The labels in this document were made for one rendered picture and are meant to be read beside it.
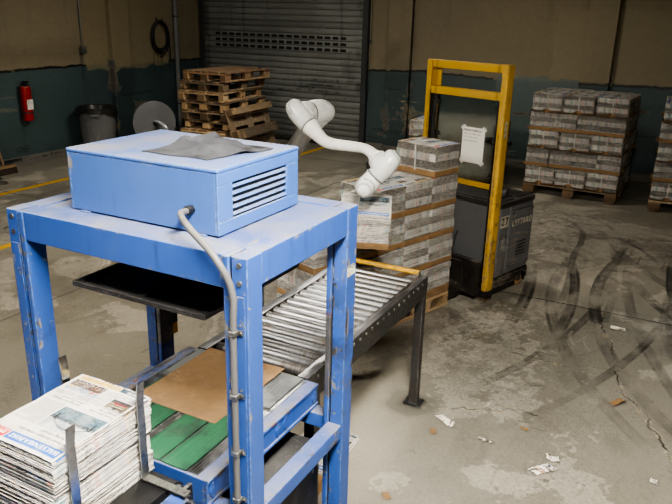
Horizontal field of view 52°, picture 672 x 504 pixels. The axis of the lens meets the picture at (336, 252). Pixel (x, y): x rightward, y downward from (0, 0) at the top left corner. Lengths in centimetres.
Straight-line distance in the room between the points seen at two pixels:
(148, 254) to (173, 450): 71
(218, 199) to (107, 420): 71
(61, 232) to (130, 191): 26
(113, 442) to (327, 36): 1038
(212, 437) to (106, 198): 87
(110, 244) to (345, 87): 997
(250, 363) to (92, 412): 50
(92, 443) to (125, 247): 56
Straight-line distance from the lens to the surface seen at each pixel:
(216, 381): 280
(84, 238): 226
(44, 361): 264
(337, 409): 268
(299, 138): 402
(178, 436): 250
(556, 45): 1085
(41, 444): 209
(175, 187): 210
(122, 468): 226
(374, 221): 380
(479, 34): 1112
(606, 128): 916
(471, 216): 579
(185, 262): 200
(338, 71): 1200
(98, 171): 231
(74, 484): 209
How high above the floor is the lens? 218
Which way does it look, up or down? 19 degrees down
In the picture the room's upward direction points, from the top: 1 degrees clockwise
